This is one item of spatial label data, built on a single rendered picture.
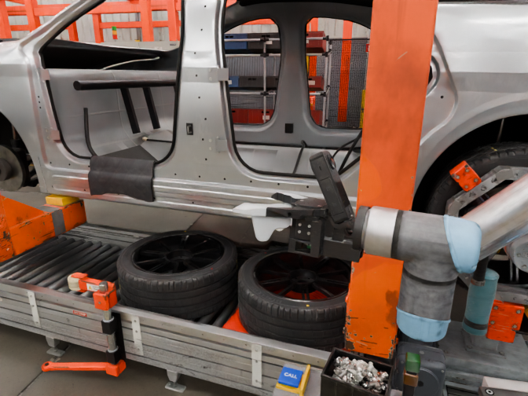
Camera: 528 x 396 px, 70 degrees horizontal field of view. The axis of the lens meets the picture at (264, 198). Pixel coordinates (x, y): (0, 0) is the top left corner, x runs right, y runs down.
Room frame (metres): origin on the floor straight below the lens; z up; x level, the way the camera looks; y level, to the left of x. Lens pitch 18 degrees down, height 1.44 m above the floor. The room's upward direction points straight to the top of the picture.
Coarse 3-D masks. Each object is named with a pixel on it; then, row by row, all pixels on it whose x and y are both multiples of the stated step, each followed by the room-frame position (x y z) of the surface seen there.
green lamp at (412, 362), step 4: (408, 352) 0.92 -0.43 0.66; (408, 356) 0.90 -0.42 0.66; (412, 356) 0.90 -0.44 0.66; (416, 356) 0.90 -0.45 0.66; (408, 360) 0.89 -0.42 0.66; (412, 360) 0.89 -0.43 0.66; (416, 360) 0.89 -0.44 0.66; (408, 364) 0.88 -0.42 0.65; (412, 364) 0.88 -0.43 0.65; (416, 364) 0.88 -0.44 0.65; (420, 364) 0.88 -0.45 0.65; (408, 368) 0.88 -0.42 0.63; (412, 368) 0.88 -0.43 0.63; (416, 368) 0.88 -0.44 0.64; (416, 372) 0.88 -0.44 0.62
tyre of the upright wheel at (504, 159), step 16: (496, 144) 1.58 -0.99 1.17; (512, 144) 1.53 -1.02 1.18; (464, 160) 1.54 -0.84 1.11; (480, 160) 1.44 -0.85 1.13; (496, 160) 1.42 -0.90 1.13; (512, 160) 1.40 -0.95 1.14; (448, 176) 1.52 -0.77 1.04; (480, 176) 1.43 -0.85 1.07; (432, 192) 1.58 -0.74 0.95; (448, 192) 1.47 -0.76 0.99; (432, 208) 1.48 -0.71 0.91; (464, 288) 1.43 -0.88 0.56
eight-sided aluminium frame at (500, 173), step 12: (504, 168) 1.34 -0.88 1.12; (516, 168) 1.36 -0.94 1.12; (492, 180) 1.34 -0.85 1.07; (468, 192) 1.37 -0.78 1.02; (480, 192) 1.35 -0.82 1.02; (456, 204) 1.38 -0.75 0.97; (456, 216) 1.38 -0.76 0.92; (468, 276) 1.35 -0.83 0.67; (504, 288) 1.34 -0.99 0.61; (516, 288) 1.33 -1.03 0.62; (504, 300) 1.30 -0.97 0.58; (516, 300) 1.29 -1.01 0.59
